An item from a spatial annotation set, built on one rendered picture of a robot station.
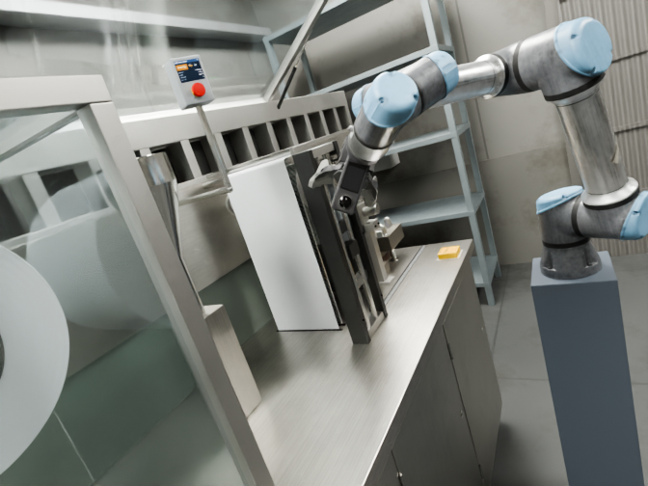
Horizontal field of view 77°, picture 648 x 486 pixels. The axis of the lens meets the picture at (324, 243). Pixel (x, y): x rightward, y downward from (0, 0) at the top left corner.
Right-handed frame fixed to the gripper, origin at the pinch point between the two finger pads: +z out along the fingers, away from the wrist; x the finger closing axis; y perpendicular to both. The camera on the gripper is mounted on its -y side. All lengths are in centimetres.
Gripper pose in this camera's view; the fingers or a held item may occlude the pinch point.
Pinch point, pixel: (339, 199)
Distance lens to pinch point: 92.9
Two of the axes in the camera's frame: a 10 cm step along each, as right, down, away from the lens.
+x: -9.5, -3.1, -0.9
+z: -1.9, 3.1, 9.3
